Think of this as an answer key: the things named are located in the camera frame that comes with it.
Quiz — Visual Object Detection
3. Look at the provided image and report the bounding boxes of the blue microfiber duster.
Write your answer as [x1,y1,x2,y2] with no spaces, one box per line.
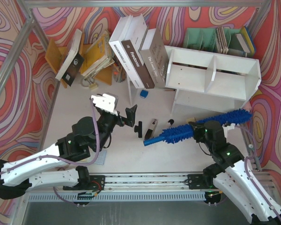
[143,109,252,146]

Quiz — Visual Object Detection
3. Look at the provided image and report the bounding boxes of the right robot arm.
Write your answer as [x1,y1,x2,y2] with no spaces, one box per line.
[189,120,281,225]

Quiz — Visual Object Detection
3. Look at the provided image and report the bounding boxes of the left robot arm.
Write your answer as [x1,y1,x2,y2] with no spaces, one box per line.
[0,105,137,200]

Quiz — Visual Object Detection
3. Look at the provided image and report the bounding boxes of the white bookshelf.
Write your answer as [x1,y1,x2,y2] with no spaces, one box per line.
[165,46,261,113]

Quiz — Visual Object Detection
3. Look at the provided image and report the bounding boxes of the tan sticky note pad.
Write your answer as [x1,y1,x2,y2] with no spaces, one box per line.
[186,117,196,123]

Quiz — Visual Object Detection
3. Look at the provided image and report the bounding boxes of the black T-shaped plastic piece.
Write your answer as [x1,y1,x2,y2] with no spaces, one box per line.
[134,121,142,138]

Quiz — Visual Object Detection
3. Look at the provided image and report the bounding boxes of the blue tape measure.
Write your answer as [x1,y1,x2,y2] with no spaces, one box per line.
[140,90,148,98]

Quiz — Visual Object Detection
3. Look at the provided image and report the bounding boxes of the beige black stapler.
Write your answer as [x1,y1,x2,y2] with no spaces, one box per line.
[144,119,158,140]

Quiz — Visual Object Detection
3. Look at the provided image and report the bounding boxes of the blue calculator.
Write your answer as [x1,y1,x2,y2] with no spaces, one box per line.
[94,149,107,165]

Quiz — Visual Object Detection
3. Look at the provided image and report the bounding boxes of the clear pencil cup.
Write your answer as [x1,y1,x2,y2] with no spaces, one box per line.
[112,65,126,83]

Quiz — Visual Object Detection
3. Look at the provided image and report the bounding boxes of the brass padlock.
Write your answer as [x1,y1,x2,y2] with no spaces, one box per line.
[81,78,98,90]

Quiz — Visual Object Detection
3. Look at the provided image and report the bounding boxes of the pink pig toy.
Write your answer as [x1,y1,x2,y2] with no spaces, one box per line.
[243,102,251,111]

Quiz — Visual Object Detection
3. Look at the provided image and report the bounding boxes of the stack of yellow books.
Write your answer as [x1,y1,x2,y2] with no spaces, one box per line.
[81,30,114,78]

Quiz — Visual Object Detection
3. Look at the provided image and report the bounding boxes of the grey Lonely Ones book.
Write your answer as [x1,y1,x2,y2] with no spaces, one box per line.
[139,28,169,88]

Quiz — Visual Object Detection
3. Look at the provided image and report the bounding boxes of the black and white book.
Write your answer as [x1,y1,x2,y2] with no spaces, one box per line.
[55,29,84,86]

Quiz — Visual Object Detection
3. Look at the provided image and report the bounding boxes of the brown Fredonia book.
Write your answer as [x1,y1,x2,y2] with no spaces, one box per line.
[121,15,155,89]

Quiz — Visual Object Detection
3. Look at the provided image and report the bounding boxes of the white Mademoiselle book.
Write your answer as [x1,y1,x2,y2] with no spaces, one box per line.
[108,15,147,89]

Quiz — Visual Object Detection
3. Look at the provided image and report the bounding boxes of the brown notebooks in organizer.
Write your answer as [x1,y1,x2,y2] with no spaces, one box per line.
[216,26,228,54]

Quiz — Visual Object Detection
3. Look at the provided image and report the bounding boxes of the green desk organizer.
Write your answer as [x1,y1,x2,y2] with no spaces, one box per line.
[183,28,247,57]

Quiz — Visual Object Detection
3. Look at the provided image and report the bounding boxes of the blue yellow book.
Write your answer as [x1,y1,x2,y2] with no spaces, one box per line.
[239,26,256,58]

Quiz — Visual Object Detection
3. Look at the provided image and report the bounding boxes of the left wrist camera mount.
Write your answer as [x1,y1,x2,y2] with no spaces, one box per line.
[90,93,118,114]

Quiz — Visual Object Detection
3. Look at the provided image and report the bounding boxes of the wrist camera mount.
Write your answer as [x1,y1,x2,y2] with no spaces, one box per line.
[90,93,118,114]
[222,123,236,137]

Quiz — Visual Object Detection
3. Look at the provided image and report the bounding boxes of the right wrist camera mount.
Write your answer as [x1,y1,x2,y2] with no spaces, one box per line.
[222,123,236,137]

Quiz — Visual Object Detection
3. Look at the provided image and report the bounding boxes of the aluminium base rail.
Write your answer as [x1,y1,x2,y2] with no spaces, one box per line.
[20,172,276,192]

